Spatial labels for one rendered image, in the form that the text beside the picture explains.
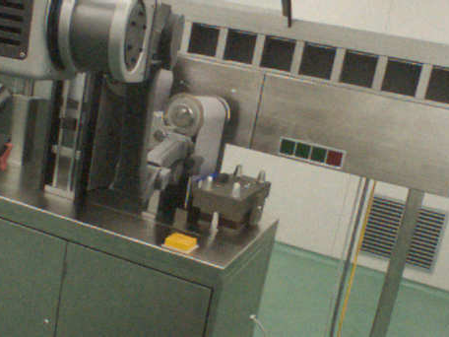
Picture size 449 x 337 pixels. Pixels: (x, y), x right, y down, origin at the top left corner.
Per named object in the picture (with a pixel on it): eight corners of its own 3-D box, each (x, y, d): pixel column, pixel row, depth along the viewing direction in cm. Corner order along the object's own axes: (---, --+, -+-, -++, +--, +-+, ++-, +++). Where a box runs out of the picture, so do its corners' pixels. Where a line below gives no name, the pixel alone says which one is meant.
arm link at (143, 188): (145, 223, 108) (99, 209, 108) (165, 184, 118) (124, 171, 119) (173, 23, 81) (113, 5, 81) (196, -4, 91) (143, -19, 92)
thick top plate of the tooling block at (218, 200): (192, 205, 170) (195, 187, 169) (230, 186, 207) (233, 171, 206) (236, 218, 165) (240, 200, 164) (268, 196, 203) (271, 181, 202)
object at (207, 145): (187, 187, 174) (197, 134, 170) (212, 177, 196) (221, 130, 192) (188, 188, 174) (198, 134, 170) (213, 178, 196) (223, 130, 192)
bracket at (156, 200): (141, 215, 172) (156, 125, 166) (150, 211, 178) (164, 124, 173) (154, 219, 171) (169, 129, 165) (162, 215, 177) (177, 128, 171)
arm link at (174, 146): (164, 172, 112) (117, 159, 112) (159, 196, 113) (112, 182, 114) (199, 138, 153) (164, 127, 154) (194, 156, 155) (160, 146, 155)
